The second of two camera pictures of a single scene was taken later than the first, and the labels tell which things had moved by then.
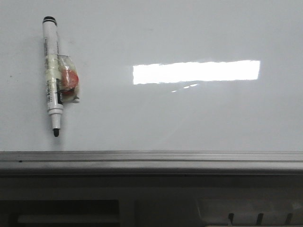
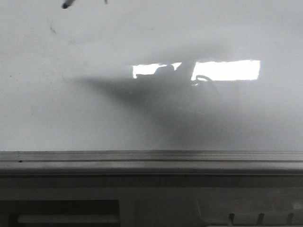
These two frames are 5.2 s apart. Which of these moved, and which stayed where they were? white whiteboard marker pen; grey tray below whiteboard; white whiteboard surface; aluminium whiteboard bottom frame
Moved: white whiteboard marker pen
Stayed: white whiteboard surface; grey tray below whiteboard; aluminium whiteboard bottom frame
